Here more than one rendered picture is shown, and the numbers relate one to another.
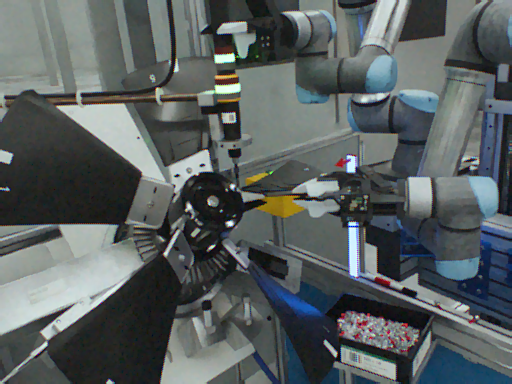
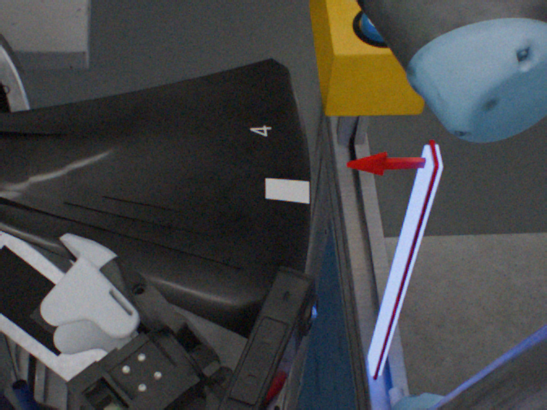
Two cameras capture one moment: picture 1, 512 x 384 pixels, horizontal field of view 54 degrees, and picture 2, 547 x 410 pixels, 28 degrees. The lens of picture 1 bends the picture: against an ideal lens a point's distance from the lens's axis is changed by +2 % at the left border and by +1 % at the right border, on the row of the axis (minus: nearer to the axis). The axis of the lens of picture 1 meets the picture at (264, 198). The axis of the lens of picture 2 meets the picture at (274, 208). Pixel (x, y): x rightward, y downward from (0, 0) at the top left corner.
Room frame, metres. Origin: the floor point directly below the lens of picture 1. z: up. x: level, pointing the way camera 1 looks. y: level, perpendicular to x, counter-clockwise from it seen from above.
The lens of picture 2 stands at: (0.64, -0.38, 1.80)
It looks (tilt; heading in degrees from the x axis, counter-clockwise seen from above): 54 degrees down; 31
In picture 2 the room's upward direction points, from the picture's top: 6 degrees clockwise
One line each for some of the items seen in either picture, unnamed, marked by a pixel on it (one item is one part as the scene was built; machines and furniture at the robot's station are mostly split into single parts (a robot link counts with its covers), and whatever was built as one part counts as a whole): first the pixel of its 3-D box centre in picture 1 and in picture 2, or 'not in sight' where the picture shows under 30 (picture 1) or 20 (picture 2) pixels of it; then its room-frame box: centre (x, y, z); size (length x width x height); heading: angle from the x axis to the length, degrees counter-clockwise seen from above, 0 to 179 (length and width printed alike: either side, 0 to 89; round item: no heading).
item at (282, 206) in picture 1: (276, 195); (368, 32); (1.37, -0.04, 1.02); 0.16 x 0.10 x 0.11; 40
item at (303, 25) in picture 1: (288, 31); not in sight; (1.07, -0.08, 1.48); 0.08 x 0.05 x 0.08; 50
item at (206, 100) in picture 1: (225, 118); not in sight; (0.91, 0.06, 1.34); 0.09 x 0.07 x 0.10; 75
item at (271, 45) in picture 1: (265, 38); not in sight; (1.01, -0.03, 1.47); 0.12 x 0.08 x 0.09; 140
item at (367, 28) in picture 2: not in sight; (382, 24); (1.33, -0.07, 1.08); 0.04 x 0.04 x 0.02
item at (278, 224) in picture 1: (279, 226); (356, 98); (1.37, -0.04, 0.92); 0.03 x 0.03 x 0.12; 40
